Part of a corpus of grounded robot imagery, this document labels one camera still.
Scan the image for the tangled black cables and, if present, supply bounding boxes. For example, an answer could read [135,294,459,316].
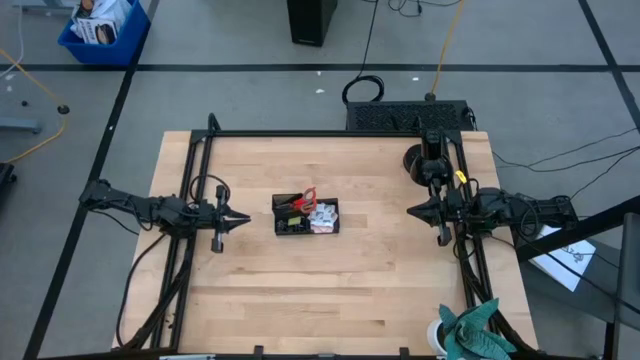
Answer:
[354,0,479,19]

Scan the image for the white cable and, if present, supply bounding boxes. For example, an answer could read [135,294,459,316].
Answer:
[0,0,26,80]

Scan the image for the black metal stand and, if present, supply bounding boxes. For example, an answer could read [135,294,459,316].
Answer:
[514,194,640,360]

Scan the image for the white printed paper sheet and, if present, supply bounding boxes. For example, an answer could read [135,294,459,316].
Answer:
[528,224,598,293]

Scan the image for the coiled black cable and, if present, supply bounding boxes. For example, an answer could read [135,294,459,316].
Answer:
[341,0,386,106]

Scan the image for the thin black floor cable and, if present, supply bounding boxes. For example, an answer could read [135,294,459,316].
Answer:
[494,144,640,174]
[492,127,640,169]

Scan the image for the black caster wheel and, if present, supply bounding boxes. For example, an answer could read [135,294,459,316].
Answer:
[0,162,19,195]

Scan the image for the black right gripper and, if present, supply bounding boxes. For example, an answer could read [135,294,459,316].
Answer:
[407,188,466,248]

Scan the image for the red-handled scissors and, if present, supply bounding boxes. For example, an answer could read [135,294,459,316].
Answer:
[275,186,318,215]

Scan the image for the black perforated metal case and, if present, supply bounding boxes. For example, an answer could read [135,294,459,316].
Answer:
[345,99,476,133]

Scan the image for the printed magazines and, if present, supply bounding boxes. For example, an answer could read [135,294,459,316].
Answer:
[69,0,132,46]

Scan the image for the green plant in white pot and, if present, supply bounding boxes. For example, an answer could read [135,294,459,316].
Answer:
[427,298,517,360]

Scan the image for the black computer tower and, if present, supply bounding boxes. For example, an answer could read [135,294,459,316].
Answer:
[286,0,339,48]

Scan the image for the black mesh desk organizer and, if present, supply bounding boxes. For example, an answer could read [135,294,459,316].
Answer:
[271,192,341,237]

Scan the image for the grey table foot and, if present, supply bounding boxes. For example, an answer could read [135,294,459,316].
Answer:
[0,116,42,135]

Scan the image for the looped black arm cable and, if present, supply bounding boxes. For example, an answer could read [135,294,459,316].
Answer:
[188,173,232,204]

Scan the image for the long black cable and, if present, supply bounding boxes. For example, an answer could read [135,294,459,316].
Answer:
[115,232,169,349]

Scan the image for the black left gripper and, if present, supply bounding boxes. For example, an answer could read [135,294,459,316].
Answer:
[198,184,251,253]

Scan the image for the yellow cable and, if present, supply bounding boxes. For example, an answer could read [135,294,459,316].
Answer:
[430,0,466,97]
[0,47,71,165]

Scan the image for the blue plastic bin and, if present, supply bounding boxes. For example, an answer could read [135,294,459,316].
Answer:
[57,0,151,66]

